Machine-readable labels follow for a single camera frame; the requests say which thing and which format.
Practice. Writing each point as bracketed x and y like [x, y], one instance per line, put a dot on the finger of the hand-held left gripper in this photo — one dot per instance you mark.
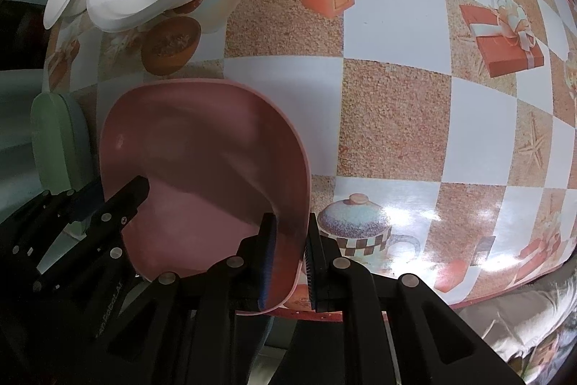
[126, 200]
[83, 207]

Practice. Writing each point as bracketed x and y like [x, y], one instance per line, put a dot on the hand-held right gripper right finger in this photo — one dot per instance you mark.
[311, 272]

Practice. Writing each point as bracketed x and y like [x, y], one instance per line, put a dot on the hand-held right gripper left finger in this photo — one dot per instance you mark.
[267, 263]

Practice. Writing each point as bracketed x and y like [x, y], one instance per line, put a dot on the pink plate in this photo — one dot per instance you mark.
[203, 150]

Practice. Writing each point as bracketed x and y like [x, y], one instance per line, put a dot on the green plastic plate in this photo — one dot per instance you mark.
[52, 141]

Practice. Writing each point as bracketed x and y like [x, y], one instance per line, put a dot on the printed checkered tablecloth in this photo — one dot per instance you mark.
[405, 96]

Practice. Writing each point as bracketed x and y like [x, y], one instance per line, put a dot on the white textured blanket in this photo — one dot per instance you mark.
[509, 322]

